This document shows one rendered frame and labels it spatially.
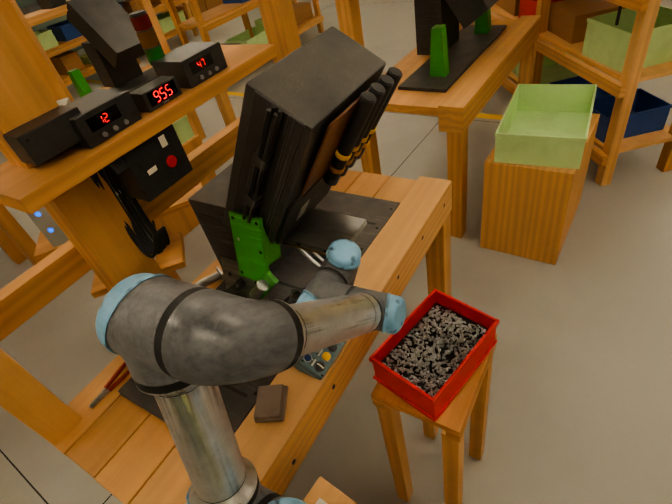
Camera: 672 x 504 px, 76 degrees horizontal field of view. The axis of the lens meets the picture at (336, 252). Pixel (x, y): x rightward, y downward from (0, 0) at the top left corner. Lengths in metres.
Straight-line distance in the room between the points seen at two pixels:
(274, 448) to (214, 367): 0.68
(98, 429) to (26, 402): 0.20
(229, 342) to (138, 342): 0.12
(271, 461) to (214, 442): 0.46
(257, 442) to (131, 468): 0.34
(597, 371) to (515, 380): 0.37
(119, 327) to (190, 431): 0.19
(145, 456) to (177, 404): 0.70
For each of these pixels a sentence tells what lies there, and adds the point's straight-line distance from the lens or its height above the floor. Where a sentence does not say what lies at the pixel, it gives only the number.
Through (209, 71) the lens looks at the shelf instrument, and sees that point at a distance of 1.40.
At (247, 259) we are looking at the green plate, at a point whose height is 1.14.
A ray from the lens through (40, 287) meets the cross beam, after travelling 1.41.
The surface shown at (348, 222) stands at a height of 1.13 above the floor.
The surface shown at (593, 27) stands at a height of 0.91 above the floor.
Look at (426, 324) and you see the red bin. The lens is 1.32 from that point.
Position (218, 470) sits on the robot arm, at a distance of 0.76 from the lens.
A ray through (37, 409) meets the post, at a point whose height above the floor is 1.02.
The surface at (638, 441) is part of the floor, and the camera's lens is 2.26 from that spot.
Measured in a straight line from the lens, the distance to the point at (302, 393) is 1.23.
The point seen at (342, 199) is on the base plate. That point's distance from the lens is 1.82.
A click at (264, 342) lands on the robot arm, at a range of 0.52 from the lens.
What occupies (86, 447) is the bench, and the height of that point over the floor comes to 0.88.
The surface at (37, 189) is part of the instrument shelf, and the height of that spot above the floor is 1.54.
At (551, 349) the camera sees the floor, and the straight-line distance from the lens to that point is 2.41.
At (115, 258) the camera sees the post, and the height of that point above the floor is 1.22.
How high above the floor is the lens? 1.92
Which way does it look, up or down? 41 degrees down
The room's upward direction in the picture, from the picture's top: 14 degrees counter-clockwise
